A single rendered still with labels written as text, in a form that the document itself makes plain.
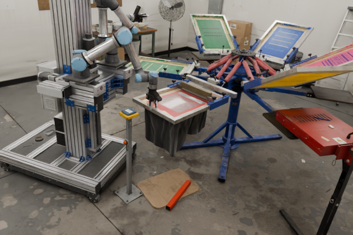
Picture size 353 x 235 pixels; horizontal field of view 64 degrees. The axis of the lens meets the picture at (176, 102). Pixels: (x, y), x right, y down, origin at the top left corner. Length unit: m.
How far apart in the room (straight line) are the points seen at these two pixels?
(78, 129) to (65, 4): 1.22
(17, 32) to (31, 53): 0.45
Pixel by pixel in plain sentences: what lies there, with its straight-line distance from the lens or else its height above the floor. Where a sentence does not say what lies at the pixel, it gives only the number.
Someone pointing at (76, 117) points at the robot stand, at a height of 0.74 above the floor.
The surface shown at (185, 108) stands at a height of 0.96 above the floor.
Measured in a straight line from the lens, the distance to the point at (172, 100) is 2.85.
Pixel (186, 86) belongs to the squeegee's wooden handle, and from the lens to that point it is 3.03.
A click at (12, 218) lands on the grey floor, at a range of 3.16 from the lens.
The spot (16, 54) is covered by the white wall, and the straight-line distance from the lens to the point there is 5.96.
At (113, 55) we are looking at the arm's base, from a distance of 2.91.
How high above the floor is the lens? 2.15
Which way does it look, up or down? 25 degrees down
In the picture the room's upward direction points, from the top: 4 degrees clockwise
